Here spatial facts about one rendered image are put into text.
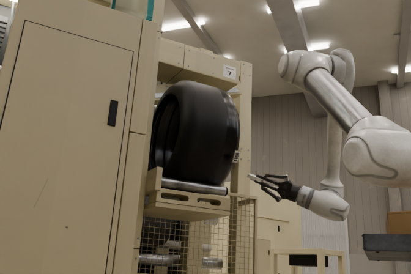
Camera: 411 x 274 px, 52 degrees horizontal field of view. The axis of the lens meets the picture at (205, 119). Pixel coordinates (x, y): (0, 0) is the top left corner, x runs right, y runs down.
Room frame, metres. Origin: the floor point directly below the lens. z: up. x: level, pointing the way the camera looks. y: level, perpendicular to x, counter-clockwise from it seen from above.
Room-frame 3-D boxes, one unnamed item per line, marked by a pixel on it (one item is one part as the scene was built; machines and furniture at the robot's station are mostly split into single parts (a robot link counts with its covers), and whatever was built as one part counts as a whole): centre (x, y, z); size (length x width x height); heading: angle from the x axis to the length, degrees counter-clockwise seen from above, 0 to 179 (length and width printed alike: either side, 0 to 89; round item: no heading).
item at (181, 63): (2.32, 0.13, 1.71); 0.61 x 0.25 x 0.15; 117
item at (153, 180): (1.91, 0.27, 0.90); 0.40 x 0.03 x 0.10; 27
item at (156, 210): (1.99, 0.11, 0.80); 0.37 x 0.36 x 0.02; 27
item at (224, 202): (1.87, 0.05, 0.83); 0.36 x 0.09 x 0.06; 117
